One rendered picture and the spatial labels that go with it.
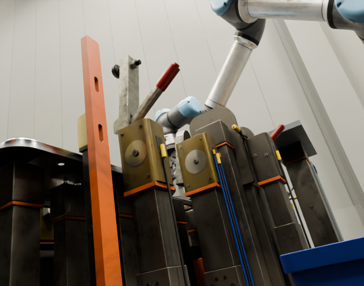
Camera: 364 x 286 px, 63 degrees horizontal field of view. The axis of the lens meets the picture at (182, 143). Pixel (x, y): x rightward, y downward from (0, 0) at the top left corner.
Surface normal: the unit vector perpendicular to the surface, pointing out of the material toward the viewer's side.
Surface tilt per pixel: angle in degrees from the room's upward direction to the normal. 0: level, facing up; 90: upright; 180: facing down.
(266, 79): 90
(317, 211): 90
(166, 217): 90
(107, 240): 90
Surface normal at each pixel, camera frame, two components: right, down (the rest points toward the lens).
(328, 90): -0.25, -0.36
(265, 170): -0.50, -0.28
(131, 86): 0.86, -0.22
